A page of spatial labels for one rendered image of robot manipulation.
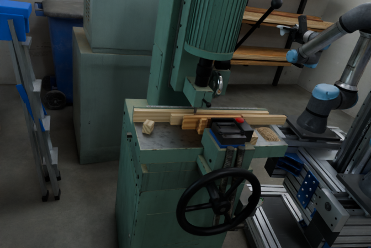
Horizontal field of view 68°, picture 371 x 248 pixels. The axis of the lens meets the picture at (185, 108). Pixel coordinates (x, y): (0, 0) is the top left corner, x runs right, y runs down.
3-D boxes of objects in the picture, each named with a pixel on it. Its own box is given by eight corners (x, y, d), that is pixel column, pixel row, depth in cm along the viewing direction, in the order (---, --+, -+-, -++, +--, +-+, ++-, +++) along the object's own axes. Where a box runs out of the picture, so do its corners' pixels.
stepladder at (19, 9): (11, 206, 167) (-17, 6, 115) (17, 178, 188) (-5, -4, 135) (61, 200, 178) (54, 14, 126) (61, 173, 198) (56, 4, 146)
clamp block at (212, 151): (211, 172, 92) (217, 150, 88) (197, 148, 103) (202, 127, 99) (249, 169, 97) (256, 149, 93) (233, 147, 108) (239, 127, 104)
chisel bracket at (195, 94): (191, 111, 104) (196, 90, 100) (181, 94, 115) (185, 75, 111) (210, 111, 106) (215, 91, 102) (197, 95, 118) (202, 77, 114)
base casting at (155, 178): (138, 192, 100) (141, 173, 96) (122, 113, 148) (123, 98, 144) (245, 183, 115) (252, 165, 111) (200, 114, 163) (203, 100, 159)
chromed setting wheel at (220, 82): (213, 103, 120) (220, 77, 114) (203, 91, 130) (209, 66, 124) (220, 104, 121) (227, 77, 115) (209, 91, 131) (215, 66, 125)
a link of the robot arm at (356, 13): (371, 16, 115) (287, 68, 158) (386, 19, 120) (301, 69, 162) (361, -7, 118) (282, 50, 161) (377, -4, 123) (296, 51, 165)
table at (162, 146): (142, 184, 86) (144, 169, 83) (130, 130, 111) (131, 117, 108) (298, 172, 106) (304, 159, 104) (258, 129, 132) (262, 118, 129)
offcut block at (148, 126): (145, 127, 104) (146, 119, 102) (153, 130, 103) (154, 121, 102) (141, 132, 101) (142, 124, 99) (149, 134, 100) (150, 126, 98)
